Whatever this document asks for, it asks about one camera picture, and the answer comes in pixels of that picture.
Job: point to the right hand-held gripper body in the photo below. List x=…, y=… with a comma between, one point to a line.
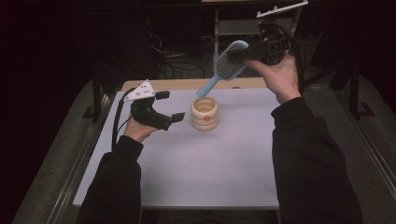
x=272, y=46

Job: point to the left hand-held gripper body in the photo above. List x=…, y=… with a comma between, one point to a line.
x=146, y=113

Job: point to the light blue hairbrush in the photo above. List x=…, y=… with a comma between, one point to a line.
x=224, y=69

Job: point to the cream ribbed cup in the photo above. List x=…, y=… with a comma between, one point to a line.
x=204, y=122

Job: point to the person's left hand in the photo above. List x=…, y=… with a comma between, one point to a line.
x=137, y=129

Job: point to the person's right hand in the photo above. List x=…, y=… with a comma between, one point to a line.
x=280, y=77

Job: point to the wooden table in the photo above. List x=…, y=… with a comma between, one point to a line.
x=174, y=84

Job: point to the black metal stand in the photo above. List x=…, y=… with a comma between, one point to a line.
x=97, y=99
x=355, y=93

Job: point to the white metal frame stand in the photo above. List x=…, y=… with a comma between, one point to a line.
x=218, y=37

